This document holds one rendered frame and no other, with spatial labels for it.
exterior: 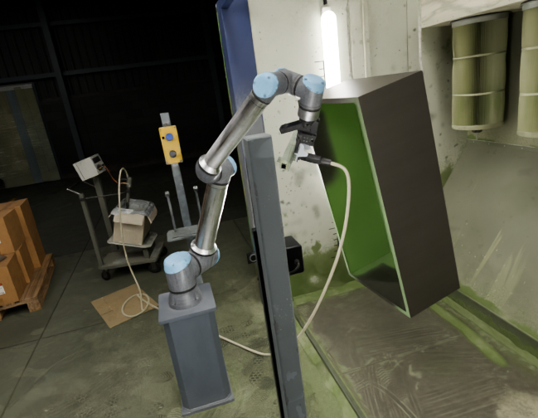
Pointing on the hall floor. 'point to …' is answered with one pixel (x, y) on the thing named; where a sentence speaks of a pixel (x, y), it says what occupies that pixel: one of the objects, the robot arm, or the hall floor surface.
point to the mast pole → (275, 269)
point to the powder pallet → (35, 301)
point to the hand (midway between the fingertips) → (296, 155)
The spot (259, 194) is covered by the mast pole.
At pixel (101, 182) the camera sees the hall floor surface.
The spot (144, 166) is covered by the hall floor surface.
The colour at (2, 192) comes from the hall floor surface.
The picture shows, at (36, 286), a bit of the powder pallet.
